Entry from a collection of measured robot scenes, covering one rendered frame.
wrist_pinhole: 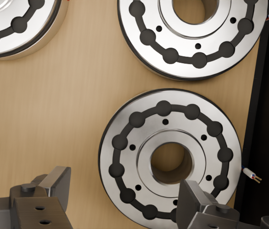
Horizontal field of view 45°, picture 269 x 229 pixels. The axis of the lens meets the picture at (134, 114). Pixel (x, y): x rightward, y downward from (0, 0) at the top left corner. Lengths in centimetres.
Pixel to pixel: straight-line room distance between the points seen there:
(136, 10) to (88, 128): 10
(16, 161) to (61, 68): 8
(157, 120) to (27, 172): 12
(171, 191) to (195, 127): 5
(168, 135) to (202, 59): 6
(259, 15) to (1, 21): 17
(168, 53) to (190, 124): 5
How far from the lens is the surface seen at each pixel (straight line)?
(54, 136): 27
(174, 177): 25
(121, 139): 23
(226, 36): 24
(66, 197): 16
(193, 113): 23
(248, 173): 24
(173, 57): 23
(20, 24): 24
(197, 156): 23
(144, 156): 23
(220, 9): 23
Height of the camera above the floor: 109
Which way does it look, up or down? 85 degrees down
